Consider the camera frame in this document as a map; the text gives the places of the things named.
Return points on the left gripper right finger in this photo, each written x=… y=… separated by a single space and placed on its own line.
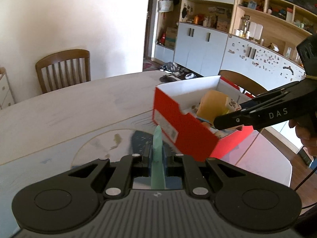
x=187 y=169

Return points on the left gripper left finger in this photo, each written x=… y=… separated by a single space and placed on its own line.
x=123 y=172

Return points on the yellow pig toy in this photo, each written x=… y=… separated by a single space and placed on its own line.
x=214 y=104

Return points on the chicken breast snack packet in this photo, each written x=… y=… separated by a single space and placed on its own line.
x=219 y=134

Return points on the person right hand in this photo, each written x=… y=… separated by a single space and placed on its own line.
x=307 y=139

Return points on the right wooden chair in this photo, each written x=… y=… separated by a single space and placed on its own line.
x=243 y=82

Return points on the wooden chair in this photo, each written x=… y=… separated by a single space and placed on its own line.
x=63 y=69
x=243 y=82

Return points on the red cardboard box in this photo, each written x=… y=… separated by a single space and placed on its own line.
x=171 y=111

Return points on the phone stand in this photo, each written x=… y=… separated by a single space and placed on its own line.
x=171 y=72

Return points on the far wooden chair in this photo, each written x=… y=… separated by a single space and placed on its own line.
x=63 y=69

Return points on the white side cabinet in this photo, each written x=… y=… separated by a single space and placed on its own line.
x=6 y=97

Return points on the hanging grey bag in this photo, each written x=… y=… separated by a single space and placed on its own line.
x=165 y=6

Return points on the white wall cabinets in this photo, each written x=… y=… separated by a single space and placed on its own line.
x=256 y=38

